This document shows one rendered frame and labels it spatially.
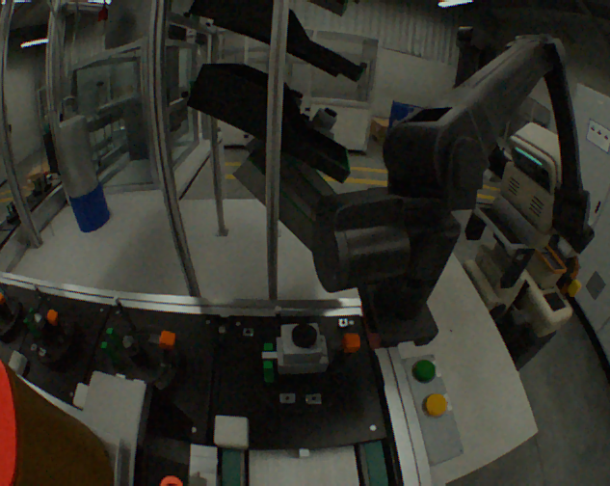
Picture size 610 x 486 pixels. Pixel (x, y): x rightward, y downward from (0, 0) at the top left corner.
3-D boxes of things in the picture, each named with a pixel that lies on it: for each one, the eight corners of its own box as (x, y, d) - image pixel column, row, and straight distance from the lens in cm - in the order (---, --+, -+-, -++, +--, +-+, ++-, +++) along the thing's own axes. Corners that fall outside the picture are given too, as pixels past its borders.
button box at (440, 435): (421, 366, 57) (434, 352, 52) (446, 459, 54) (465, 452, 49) (390, 372, 54) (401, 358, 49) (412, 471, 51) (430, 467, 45)
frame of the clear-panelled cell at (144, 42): (199, 144, 187) (198, 43, 181) (159, 189, 127) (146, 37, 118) (142, 148, 205) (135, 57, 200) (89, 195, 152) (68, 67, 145)
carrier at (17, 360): (116, 310, 61) (91, 266, 54) (83, 411, 54) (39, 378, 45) (51, 298, 78) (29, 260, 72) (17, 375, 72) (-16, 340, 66)
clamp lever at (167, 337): (173, 356, 44) (176, 333, 37) (171, 367, 43) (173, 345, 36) (152, 349, 44) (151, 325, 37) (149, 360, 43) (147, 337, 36)
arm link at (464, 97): (569, 63, 56) (523, 62, 59) (557, 32, 55) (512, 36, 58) (469, 217, 20) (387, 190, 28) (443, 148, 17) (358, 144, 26)
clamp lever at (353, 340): (340, 360, 41) (358, 333, 35) (342, 371, 41) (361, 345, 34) (317, 360, 40) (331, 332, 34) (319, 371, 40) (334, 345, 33)
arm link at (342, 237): (486, 140, 22) (416, 136, 28) (357, 119, 14) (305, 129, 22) (466, 284, 24) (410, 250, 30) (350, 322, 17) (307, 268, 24)
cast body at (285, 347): (321, 345, 39) (328, 316, 33) (326, 372, 37) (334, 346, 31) (262, 348, 39) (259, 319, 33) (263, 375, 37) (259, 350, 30)
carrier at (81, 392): (222, 320, 51) (210, 272, 42) (209, 446, 43) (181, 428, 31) (117, 310, 61) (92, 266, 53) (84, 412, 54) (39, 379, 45)
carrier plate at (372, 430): (357, 319, 52) (359, 312, 51) (384, 440, 44) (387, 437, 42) (229, 320, 51) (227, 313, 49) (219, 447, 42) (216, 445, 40)
